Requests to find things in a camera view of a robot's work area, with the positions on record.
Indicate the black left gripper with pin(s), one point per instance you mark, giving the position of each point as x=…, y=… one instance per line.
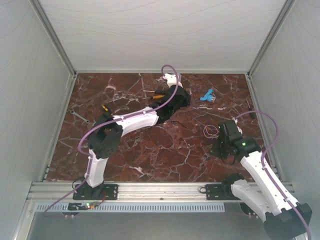
x=188, y=99

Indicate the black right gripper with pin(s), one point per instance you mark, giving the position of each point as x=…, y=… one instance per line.
x=215, y=151

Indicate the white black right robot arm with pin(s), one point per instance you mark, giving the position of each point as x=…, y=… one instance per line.
x=283, y=216

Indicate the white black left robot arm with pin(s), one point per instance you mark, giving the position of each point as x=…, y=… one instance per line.
x=103, y=142

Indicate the blue plastic connector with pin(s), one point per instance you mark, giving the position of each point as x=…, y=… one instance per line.
x=209, y=96

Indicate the small black screwdriver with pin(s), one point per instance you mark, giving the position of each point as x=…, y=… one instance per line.
x=250, y=109

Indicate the black yellow screwdriver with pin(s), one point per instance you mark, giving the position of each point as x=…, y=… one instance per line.
x=106, y=109

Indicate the silver wrench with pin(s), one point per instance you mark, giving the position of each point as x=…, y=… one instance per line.
x=79, y=116

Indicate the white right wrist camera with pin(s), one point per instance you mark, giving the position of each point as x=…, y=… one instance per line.
x=238, y=128

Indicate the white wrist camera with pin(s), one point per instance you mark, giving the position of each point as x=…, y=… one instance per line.
x=171, y=79
x=238, y=128

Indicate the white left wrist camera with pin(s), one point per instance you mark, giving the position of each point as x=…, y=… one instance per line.
x=171, y=79

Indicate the black handled screwdriver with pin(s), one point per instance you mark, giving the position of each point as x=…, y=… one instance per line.
x=159, y=92

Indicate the yellow handled screwdriver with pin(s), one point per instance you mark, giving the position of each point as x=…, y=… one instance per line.
x=154, y=97

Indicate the black right mount plate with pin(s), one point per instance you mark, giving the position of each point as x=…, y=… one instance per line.
x=215, y=192

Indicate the black mount plate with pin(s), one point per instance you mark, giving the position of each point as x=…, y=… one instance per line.
x=215, y=192
x=107, y=191

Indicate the black left mount plate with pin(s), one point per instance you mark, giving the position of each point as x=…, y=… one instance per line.
x=107, y=191

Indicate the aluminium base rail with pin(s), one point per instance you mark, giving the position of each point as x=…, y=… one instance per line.
x=51, y=191

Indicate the grey slotted cable duct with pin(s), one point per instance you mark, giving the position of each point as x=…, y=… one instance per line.
x=135, y=207

